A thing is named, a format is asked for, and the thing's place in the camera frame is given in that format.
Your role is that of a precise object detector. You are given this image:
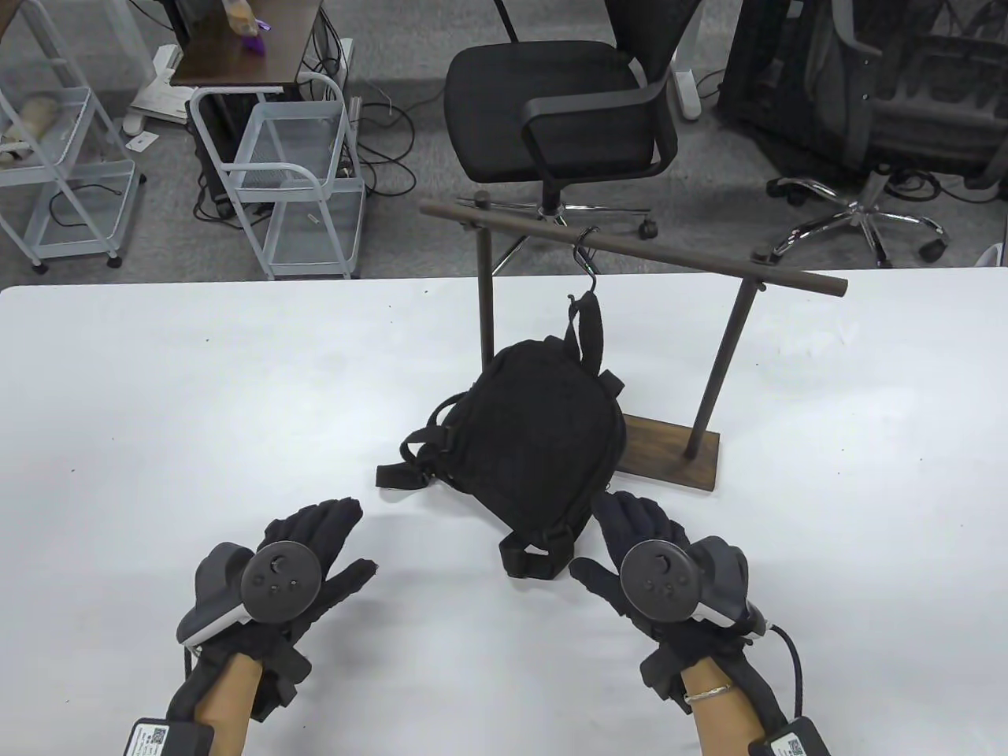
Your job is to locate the person's left hand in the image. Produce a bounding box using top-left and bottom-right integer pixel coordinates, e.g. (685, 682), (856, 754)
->
(167, 498), (377, 722)

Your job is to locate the person's right hand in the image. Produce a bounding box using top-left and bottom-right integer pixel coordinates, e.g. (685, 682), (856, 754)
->
(569, 491), (788, 729)

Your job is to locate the black backpack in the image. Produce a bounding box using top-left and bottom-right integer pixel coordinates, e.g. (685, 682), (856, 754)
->
(375, 290), (627, 580)

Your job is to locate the metal s-hook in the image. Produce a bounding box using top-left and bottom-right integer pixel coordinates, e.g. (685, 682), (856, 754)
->
(573, 227), (601, 300)

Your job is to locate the person's right forearm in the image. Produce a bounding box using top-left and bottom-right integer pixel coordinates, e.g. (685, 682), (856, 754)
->
(681, 660), (761, 756)

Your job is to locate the person's left forearm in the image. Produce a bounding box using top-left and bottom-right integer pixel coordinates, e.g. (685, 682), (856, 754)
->
(193, 658), (262, 756)

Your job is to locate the grey black tracking controller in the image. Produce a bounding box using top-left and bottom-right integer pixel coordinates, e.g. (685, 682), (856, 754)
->
(621, 537), (769, 637)
(175, 540), (320, 648)

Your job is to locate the dark wooden hanging rack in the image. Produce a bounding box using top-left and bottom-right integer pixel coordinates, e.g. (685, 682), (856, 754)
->
(419, 191), (850, 493)

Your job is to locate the black wrist box white label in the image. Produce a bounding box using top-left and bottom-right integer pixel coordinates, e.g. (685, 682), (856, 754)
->
(122, 717), (215, 756)
(748, 715), (828, 756)

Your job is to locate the black computer tower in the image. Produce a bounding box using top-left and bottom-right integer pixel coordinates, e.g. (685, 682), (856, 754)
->
(187, 94), (237, 220)

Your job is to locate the white desk leg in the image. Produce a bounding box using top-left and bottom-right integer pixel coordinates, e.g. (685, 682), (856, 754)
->
(676, 0), (703, 120)

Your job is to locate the black office chair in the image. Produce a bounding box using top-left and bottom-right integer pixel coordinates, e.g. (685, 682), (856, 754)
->
(443, 0), (704, 276)

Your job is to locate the white desk foot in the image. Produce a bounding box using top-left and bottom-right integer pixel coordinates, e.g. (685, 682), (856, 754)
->
(122, 43), (194, 135)

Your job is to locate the brown wooden side table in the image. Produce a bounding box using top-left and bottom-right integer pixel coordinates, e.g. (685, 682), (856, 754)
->
(169, 0), (325, 87)

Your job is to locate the grey mesh chair chrome base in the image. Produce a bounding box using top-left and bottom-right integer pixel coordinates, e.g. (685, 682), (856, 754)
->
(721, 0), (1008, 269)

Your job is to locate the beige plush object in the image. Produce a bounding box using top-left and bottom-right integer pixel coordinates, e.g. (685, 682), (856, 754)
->
(0, 94), (60, 166)

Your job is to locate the black glove cable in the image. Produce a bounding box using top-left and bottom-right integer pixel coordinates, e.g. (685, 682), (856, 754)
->
(768, 624), (806, 721)

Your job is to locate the white wire mesh cart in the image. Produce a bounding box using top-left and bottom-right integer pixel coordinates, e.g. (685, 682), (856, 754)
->
(189, 75), (367, 280)
(0, 0), (146, 275)

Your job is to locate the black floor cable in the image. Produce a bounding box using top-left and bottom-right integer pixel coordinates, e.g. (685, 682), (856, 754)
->
(358, 79), (420, 198)

